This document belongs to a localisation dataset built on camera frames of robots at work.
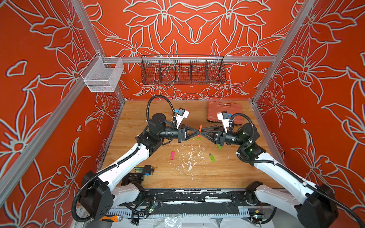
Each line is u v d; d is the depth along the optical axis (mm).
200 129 623
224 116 589
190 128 626
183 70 973
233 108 1087
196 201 727
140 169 827
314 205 379
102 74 930
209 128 643
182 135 574
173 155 892
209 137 643
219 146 921
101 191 380
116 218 681
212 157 876
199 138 621
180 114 598
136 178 788
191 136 622
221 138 579
